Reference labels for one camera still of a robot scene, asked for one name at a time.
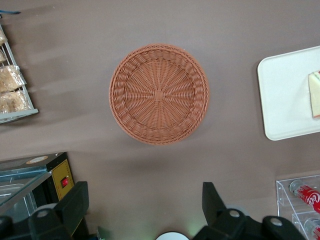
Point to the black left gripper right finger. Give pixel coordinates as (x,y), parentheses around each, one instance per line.
(212,207)

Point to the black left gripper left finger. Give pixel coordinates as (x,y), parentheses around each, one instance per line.
(70,207)

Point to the triangle sandwich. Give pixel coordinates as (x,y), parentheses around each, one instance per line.
(315,95)

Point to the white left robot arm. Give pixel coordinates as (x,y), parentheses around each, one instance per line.
(172,237)

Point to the round brown wicker basket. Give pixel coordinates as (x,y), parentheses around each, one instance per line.
(160,95)

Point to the beige rectangular tray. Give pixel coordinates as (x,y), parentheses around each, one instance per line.
(282,100)

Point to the black food warmer cabinet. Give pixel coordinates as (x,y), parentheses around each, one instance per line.
(25,165)

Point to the clear acrylic bottle rack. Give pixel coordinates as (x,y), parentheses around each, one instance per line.
(282,197)

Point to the red cola bottle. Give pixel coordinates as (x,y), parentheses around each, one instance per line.
(313,227)
(308,196)

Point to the clear bag of fried snacks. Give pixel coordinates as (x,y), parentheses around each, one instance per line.
(15,101)
(11,78)
(2,37)

